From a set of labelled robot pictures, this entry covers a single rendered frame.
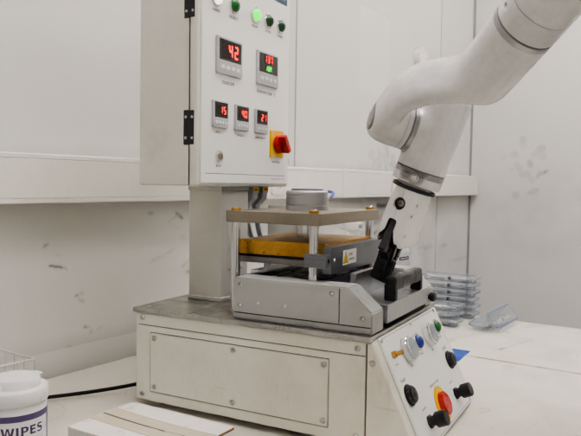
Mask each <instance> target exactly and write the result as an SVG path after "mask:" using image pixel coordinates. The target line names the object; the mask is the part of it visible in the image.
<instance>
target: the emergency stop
mask: <svg viewBox="0 0 581 436"><path fill-rule="evenodd" d="M437 399H438V403H439V406H440V408H441V410H442V409H444V410H446V411H447V413H448V414H449V415H451V413H452V411H453V408H452V403H451V400H450V397H449V396H448V395H447V394H446V393H445V392H444V391H442V392H439V393H438V394H437Z"/></svg>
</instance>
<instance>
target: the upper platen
mask: <svg viewBox="0 0 581 436"><path fill-rule="evenodd" d="M367 239H369V236H359V235H343V234H318V253H322V254H323V248H324V247H329V246H333V245H339V244H343V243H349V242H353V241H358V240H367ZM306 253H309V226H300V225H297V233H296V232H290V233H283V234H270V235H263V236H256V237H249V238H242V239H240V261H246V262H257V263H267V264H279V265H289V266H303V260H304V255H305V254H306Z"/></svg>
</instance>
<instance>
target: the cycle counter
mask: <svg viewBox="0 0 581 436"><path fill-rule="evenodd" d="M222 57H223V58H226V59H228V60H232V61H237V62H239V46H237V45H235V44H232V43H230V42H225V41H222Z"/></svg>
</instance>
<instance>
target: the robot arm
mask: <svg viewBox="0 0 581 436"><path fill-rule="evenodd" d="M580 16H581V0H502V1H501V3H500V4H499V6H498V7H497V8H496V10H495V11H494V13H493V14H492V15H491V17H490V18H489V19H488V20H487V22H486V23H485V24H484V26H483V27H482V29H481V30H480V32H479V33H478V34H477V36H476V37H475V39H474V40H473V41H472V43H471V44H470V45H469V46H468V47H467V49H466V50H465V51H464V52H463V53H462V54H459V55H454V56H447V57H441V58H437V59H432V60H428V61H422V62H420V63H418V64H415V65H413V66H411V67H409V68H407V69H406V70H404V71H403V72H401V73H400V74H398V75H397V76H396V77H395V78H394V79H393V80H392V81H391V82H390V83H389V85H388V86H387V87H386V88H385V90H384V91H383V93H382V94H381V95H380V97H379V98H378V99H377V101H376V102H375V104H374V105H373V108H372V110H371V112H370V113H369V116H368V118H367V133H368V134H369V136H370V137H371V138H373V139H374V140H376V141H378V142H380V143H382V144H386V145H389V146H392V147H395V148H398V149H400V155H399V159H398V162H397V163H396V166H395V167H394V169H393V176H395V177H396V178H398V179H393V183H395V184H396V186H395V188H394V190H393V193H392V195H391V197H390V199H389V202H388V204H387V205H386V209H385V211H384V214H383V215H382V218H381V220H380V225H379V227H378V230H377V233H376V237H377V239H378V240H381V242H380V244H379V247H378V249H379V252H378V256H377V258H376V261H375V263H374V265H373V270H372V271H371V274H370V276H371V277H372V278H374V279H377V280H378V281H381V282H383V283H386V277H387V276H389V275H392V274H393V270H394V267H395V265H396V263H397V262H396V261H397V260H398V258H399V255H400V253H401V251H402V248H406V247H411V246H414V245H415V244H416V243H417V241H418V237H419V235H420V232H421V229H422V227H423V224H424V221H425V217H426V214H427V211H428V208H429V205H430V201H431V198H432V197H435V193H434V192H432V191H435V192H439V191H440V189H441V187H442V185H443V182H444V179H445V176H446V174H447V171H448V168H449V167H450V163H451V160H452V158H453V156H454V153H455V151H456V148H457V145H458V143H459V140H460V137H461V136H462V133H463V129H464V126H465V125H466V122H467V120H468V117H469V114H470V111H471V109H472V105H475V106H485V105H491V104H494V103H496V102H498V101H499V100H501V99H503V98H504V97H505V96H506V95H507V94H508V93H509V92H510V91H511V90H512V89H513V88H514V87H515V86H516V85H517V83H518V82H519V81H520V80H521V79H522V78H523V77H524V76H525V75H526V74H527V73H528V71H529V70H530V69H531V68H532V67H533V66H534V65H535V64H536V63H537V62H538V61H539V60H540V59H541V57H542V56H543V55H544V54H545V53H546V52H547V51H548V50H549V49H550V48H551V47H552V46H553V44H554V43H555V42H556V41H557V40H558V39H559V38H560V37H561V36H562V35H563V34H564V33H565V32H566V30H568V29H569V28H570V27H571V25H572V24H573V23H574V22H575V21H576V20H577V19H578V18H579V17H580Z"/></svg>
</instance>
